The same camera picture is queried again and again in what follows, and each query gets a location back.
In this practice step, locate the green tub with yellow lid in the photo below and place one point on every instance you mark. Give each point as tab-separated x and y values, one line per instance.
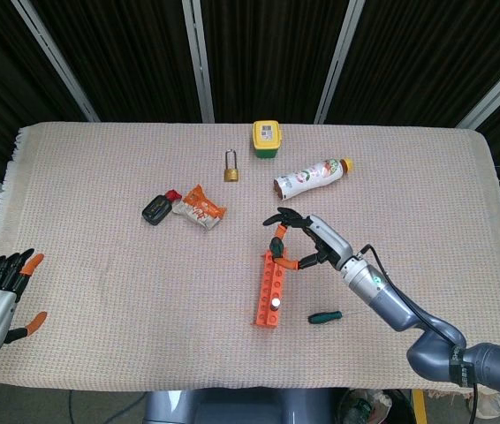
266	134

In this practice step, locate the brass padlock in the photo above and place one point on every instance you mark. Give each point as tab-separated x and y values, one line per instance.
232	175

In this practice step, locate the black bottle with red cap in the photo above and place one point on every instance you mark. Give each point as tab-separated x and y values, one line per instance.
156	209

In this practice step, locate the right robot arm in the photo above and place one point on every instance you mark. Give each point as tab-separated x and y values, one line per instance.
431	349

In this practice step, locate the black waste bin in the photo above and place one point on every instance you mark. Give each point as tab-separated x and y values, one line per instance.
365	408

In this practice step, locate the white labelled bottle, yellow cap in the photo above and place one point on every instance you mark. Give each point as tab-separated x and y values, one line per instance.
307	176

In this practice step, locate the grey robot torso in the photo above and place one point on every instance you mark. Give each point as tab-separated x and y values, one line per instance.
241	408

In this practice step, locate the pink woven tablecloth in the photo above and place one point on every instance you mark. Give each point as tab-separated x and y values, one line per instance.
100	287

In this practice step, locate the pale shoe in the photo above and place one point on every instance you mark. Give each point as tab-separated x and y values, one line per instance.
475	408

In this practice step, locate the orange and white snack packet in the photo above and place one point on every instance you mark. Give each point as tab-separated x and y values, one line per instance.
199	209

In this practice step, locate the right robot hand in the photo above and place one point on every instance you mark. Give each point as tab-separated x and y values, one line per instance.
331	243

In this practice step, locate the orange perforated block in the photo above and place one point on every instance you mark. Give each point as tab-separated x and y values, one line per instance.
267	305

